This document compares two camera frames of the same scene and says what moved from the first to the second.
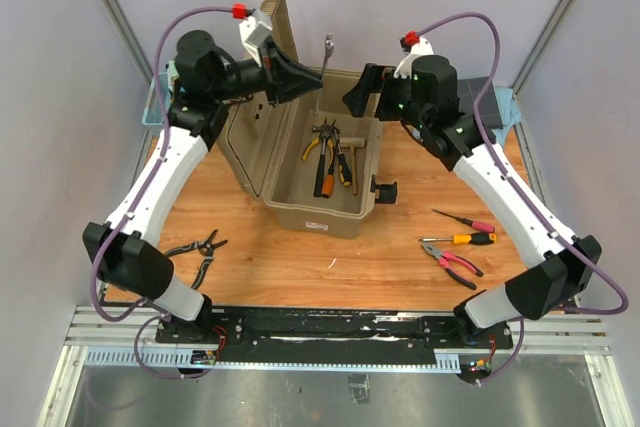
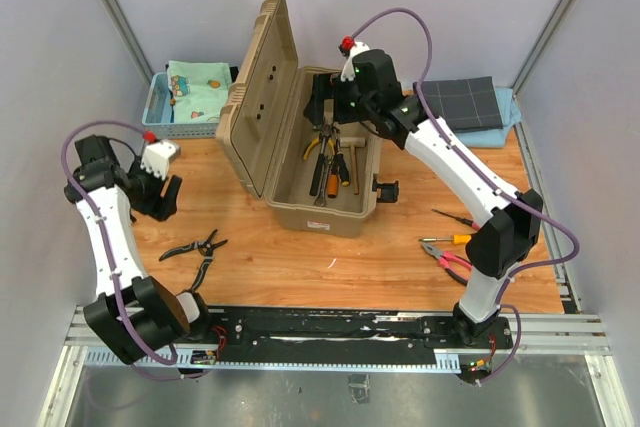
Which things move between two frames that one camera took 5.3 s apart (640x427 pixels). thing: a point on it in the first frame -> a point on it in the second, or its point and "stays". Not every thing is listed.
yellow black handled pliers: x=326 y=131 stays
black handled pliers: x=206 y=247 stays
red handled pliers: x=444 y=257 stays
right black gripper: x=372 y=82 -> x=327 y=86
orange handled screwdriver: x=471 y=239 stays
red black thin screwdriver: x=474 y=224 stays
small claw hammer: x=324 y=130 stays
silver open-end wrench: x=329 y=44 -> x=322 y=199
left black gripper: x=287 y=82 -> x=158 y=207
